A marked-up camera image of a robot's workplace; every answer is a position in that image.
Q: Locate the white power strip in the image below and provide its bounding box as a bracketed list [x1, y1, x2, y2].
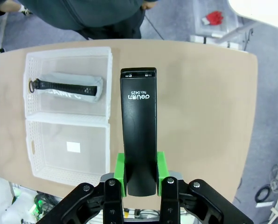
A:
[190, 34, 244, 50]

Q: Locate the black stapler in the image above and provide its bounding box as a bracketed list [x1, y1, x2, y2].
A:
[119, 67, 159, 197]

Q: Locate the clear plastic storage box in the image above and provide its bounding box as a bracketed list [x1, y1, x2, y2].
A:
[192, 0, 240, 35]

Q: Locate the white table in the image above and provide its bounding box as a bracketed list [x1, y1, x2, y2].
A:
[227, 0, 278, 31]

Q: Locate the person's left hand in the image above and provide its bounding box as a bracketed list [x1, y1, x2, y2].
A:
[141, 0, 158, 10]

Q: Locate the white perforated plastic basket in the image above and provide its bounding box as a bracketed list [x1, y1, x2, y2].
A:
[25, 115, 111, 187]
[23, 46, 114, 117]

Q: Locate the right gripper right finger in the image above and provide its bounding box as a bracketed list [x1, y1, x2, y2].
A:
[157, 151, 255, 224]

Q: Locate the person in dark fleece jacket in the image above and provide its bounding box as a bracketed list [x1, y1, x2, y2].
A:
[17, 0, 159, 40]

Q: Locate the white rectangular sticker label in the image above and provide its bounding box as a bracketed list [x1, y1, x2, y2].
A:
[66, 141, 82, 154]

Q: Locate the grey Campus pencil case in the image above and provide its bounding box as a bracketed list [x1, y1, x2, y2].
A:
[28, 71, 104, 104]

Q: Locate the red fabric item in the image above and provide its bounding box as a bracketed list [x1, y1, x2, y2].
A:
[201, 11, 224, 26]

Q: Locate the seated bystander in black shorts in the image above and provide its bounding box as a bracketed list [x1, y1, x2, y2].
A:
[0, 0, 34, 56]

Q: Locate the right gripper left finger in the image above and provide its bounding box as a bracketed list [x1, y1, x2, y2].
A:
[35, 153, 127, 224]

